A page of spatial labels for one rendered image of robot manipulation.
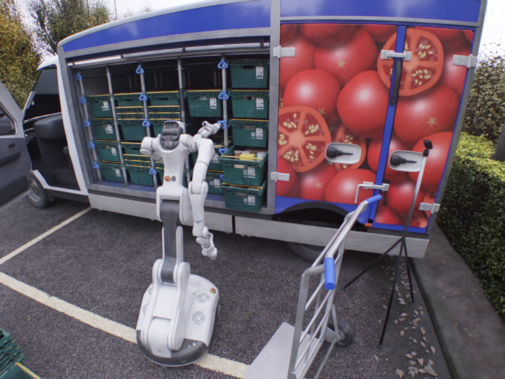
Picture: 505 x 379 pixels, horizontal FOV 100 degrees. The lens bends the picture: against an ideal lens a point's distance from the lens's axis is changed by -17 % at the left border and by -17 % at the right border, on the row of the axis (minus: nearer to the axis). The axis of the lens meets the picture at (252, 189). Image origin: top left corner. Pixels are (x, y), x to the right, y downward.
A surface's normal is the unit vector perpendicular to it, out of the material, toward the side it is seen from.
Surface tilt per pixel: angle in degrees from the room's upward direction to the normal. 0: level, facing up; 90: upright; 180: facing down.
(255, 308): 0
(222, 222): 90
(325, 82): 90
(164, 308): 33
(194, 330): 38
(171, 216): 74
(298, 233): 90
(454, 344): 0
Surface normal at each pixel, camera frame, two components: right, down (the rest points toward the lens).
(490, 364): -0.14, -0.92
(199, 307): -0.08, -0.48
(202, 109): -0.26, 0.45
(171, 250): -0.14, 0.12
